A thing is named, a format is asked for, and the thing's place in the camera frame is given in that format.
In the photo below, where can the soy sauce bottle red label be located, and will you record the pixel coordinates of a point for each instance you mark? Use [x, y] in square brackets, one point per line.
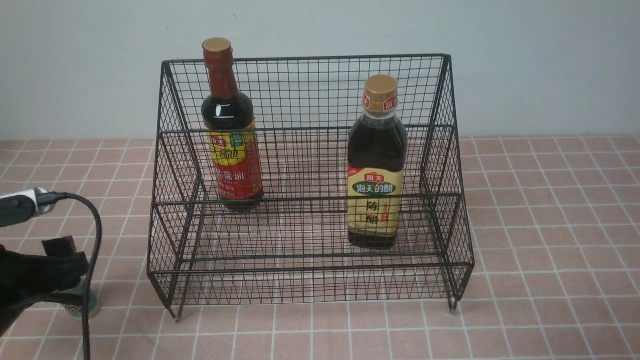
[228, 116]

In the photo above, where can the black wire mesh shelf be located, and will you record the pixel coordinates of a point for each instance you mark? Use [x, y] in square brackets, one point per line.
[293, 247]

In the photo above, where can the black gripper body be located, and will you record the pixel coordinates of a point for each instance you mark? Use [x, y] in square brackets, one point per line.
[25, 281]

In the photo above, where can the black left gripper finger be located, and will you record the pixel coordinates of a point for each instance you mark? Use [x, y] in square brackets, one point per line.
[65, 266]

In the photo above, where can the small green-capped seasoning jar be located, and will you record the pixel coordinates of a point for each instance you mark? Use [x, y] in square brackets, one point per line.
[75, 310]

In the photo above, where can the vinegar bottle yellow label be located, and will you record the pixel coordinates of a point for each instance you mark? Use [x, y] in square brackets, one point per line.
[376, 155]

